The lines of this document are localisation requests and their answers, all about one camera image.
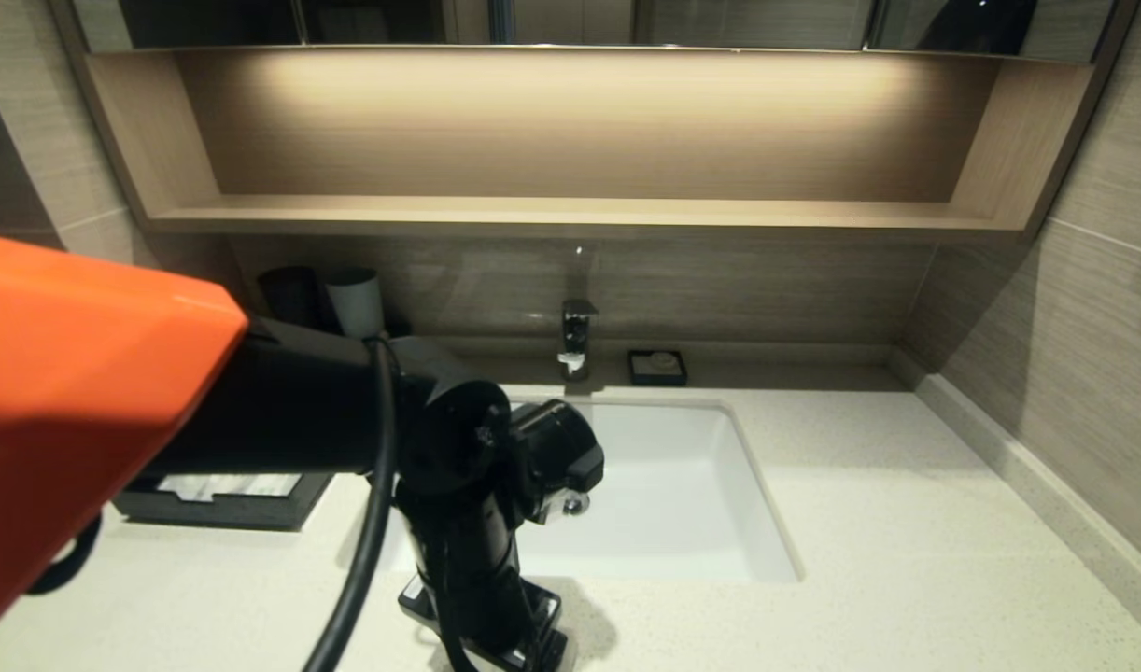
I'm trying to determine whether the white sink basin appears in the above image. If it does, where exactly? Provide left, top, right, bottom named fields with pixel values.
left=337, top=387, right=805, bottom=586

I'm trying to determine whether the mirror cabinet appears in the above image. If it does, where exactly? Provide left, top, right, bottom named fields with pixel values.
left=74, top=0, right=1118, bottom=64

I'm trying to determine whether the black soap dish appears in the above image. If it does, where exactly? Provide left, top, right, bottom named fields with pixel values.
left=627, top=351, right=689, bottom=388

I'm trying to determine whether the toothbrush packet with green label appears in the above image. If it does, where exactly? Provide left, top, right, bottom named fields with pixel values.
left=158, top=473, right=254, bottom=503

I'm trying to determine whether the black cable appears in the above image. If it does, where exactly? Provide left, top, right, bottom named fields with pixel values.
left=300, top=336, right=403, bottom=672

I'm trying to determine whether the chrome faucet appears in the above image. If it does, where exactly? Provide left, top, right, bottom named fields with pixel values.
left=558, top=300, right=600, bottom=384

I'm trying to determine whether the black cylindrical cup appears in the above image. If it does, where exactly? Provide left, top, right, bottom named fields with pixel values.
left=258, top=266, right=340, bottom=335

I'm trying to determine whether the wooden wall shelf niche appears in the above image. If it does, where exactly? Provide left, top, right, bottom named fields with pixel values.
left=52, top=45, right=1136, bottom=244

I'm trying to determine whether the grey plastic cup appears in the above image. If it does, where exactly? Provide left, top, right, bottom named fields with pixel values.
left=324, top=268, right=386, bottom=339

